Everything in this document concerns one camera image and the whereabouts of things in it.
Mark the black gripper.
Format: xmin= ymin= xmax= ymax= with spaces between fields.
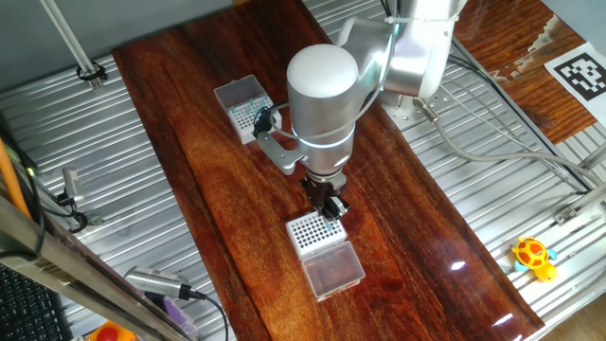
xmin=299 ymin=173 xmax=352 ymax=222

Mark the white pipette tip holder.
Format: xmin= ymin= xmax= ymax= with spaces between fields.
xmin=212 ymin=74 xmax=283 ymax=146
xmin=285 ymin=204 xmax=367 ymax=303

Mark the purple pipette tip box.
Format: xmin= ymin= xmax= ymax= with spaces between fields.
xmin=158 ymin=293 xmax=203 ymax=340

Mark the large brown wooden board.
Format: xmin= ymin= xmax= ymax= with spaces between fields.
xmin=111 ymin=0 xmax=545 ymax=341

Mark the yellow orange toy turtle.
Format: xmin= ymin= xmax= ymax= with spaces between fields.
xmin=510 ymin=235 xmax=559 ymax=283

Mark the worn brown wooden board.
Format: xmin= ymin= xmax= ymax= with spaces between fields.
xmin=452 ymin=0 xmax=598 ymax=146

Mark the orange box red button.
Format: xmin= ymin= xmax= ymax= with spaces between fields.
xmin=84 ymin=320 xmax=138 ymax=341

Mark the black pole clamp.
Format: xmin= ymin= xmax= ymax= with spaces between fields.
xmin=76 ymin=61 xmax=108 ymax=82

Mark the white fiducial tag paper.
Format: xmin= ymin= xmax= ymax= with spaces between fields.
xmin=544 ymin=41 xmax=606 ymax=129

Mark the aluminium pole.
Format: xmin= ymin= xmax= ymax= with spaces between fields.
xmin=39 ymin=0 xmax=106 ymax=92

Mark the black keyboard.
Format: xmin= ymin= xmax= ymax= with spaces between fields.
xmin=0 ymin=263 xmax=75 ymax=341

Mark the orange tube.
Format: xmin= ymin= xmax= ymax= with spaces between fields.
xmin=0 ymin=139 xmax=30 ymax=220

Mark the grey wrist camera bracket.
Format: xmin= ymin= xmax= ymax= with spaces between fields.
xmin=256 ymin=131 xmax=307 ymax=176

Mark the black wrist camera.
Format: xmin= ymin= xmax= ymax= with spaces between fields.
xmin=252 ymin=107 xmax=275 ymax=139

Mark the grey cable metal connector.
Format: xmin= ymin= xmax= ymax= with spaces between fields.
xmin=412 ymin=93 xmax=606 ymax=188

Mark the black depth camera cable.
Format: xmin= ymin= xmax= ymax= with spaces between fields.
xmin=188 ymin=289 xmax=230 ymax=341

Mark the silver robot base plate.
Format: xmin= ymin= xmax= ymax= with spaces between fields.
xmin=378 ymin=84 xmax=458 ymax=132

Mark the silver depth camera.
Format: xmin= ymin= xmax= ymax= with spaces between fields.
xmin=123 ymin=265 xmax=193 ymax=302

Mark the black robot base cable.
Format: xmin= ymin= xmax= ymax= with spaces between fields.
xmin=449 ymin=49 xmax=593 ymax=194

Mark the aluminium profile bracket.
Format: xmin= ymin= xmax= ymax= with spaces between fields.
xmin=553 ymin=141 xmax=606 ymax=226

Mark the small silver mounted camera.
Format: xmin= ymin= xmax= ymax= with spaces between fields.
xmin=62 ymin=168 xmax=85 ymax=204

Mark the steel frame beam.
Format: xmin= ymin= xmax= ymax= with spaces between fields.
xmin=0 ymin=191 xmax=190 ymax=341

